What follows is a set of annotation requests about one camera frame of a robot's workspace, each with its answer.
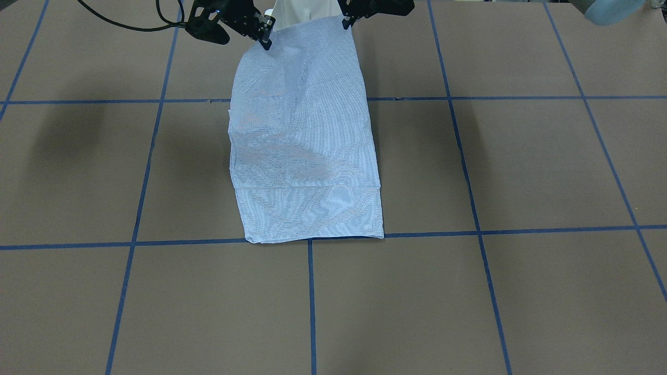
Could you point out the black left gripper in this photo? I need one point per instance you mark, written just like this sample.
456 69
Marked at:
371 7

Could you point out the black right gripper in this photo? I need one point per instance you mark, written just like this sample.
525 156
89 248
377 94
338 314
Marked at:
245 19

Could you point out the blue striped dress shirt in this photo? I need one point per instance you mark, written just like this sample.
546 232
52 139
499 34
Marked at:
302 158

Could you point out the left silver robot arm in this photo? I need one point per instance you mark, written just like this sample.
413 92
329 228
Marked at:
601 13

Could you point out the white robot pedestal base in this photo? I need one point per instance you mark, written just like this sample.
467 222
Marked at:
288 13

